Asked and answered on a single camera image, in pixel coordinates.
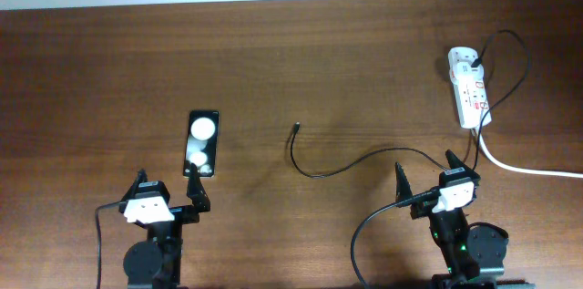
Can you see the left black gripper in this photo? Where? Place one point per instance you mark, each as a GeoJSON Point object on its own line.
{"type": "Point", "coordinates": [194, 190]}

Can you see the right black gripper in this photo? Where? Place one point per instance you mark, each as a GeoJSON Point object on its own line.
{"type": "Point", "coordinates": [404, 189]}

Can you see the black smartphone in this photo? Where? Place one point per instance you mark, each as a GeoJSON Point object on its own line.
{"type": "Point", "coordinates": [201, 142]}

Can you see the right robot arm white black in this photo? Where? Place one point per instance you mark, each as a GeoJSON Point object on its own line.
{"type": "Point", "coordinates": [473, 252]}

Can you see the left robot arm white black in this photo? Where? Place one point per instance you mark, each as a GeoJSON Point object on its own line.
{"type": "Point", "coordinates": [156, 261]}

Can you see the white USB plug adapter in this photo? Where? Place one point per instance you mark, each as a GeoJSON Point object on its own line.
{"type": "Point", "coordinates": [461, 65]}

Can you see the white power strip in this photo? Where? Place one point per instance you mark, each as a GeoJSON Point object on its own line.
{"type": "Point", "coordinates": [472, 104]}

